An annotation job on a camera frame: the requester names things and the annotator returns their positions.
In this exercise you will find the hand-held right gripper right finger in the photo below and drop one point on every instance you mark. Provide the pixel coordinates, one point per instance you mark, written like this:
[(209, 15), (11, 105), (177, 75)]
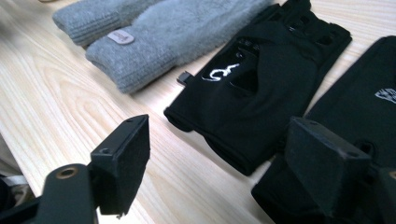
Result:
[(320, 165)]

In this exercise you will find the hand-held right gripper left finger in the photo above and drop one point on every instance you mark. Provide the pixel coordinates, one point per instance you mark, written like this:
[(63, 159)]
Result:
[(124, 161)]

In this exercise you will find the black glove with white emblem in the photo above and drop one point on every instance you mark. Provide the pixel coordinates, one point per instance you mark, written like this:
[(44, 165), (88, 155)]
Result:
[(358, 105)]

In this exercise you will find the black fingerless glove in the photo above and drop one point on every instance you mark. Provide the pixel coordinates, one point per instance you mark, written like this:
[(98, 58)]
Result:
[(264, 93)]

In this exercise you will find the grey knit glove with label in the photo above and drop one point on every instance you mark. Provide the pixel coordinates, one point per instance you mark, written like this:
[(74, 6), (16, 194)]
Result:
[(174, 34)]

